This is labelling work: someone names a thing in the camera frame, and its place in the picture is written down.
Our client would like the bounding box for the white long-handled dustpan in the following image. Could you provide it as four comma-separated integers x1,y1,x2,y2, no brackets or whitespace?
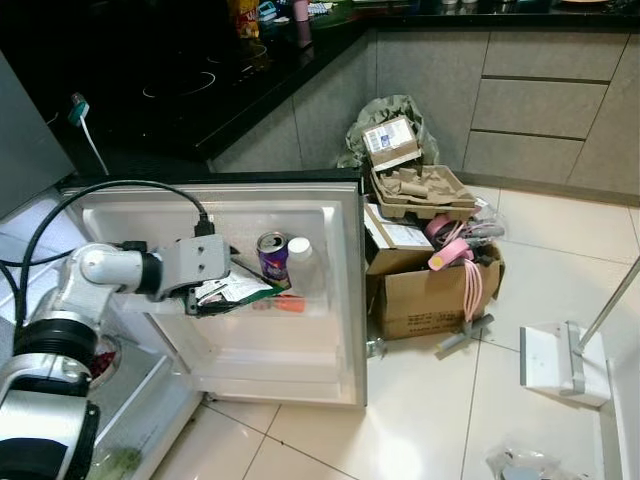
520,258,640,409

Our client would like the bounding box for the teal plug with white cable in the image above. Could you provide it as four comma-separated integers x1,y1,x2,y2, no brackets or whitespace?
67,92,111,176

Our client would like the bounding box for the small orange-capped bottle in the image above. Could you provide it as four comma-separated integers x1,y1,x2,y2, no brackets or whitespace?
265,293,306,313

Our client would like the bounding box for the green chicken stock pouch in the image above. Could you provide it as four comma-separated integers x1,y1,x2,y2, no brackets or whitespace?
190,268,283,317

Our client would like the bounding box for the clear plastic bag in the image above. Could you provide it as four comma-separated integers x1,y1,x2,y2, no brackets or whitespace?
487,443,566,480

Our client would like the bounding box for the pink strapped item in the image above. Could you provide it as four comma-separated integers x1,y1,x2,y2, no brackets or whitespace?
425,215,486,323

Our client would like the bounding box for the purple drink can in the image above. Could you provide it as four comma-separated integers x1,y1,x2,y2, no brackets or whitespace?
257,231,292,291

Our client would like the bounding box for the grey kitchen base cabinet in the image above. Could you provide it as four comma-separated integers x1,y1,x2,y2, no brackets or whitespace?
210,28,640,196

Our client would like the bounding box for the grey metal bracket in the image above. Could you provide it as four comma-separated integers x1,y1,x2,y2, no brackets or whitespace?
435,315,496,353

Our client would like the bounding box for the white-capped translucent bottle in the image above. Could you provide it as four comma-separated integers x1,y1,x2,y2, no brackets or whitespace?
287,236,319,296

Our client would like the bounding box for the brown pulp carton tray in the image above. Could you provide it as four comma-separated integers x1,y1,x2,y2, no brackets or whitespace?
370,165,481,223

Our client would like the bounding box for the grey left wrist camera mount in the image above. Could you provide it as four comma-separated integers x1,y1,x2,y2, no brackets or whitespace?
155,235,233,301

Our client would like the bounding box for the steel bowl of red food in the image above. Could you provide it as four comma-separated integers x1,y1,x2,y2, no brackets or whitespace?
88,335,123,386

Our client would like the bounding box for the yellow red snack bag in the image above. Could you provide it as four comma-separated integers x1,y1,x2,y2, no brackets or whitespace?
228,0,261,39

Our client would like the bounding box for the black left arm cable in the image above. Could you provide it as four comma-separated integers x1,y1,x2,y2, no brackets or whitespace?
15,180,216,331

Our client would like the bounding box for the large open cardboard box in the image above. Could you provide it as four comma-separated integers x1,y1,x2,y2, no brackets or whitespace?
365,205,506,341

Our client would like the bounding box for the lower fridge door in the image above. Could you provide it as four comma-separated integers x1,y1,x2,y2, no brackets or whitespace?
60,170,369,406

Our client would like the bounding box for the black kitchen countertop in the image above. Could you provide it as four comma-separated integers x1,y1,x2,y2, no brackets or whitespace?
0,0,640,176

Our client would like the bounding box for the black induction hob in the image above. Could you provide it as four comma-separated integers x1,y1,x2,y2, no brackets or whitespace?
130,35,291,111

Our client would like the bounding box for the clear fridge door shelf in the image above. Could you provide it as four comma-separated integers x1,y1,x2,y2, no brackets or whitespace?
175,345,346,386
115,285,336,331

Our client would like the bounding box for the grey-green rubbish bag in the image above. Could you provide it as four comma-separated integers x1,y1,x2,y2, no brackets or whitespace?
335,95,441,171

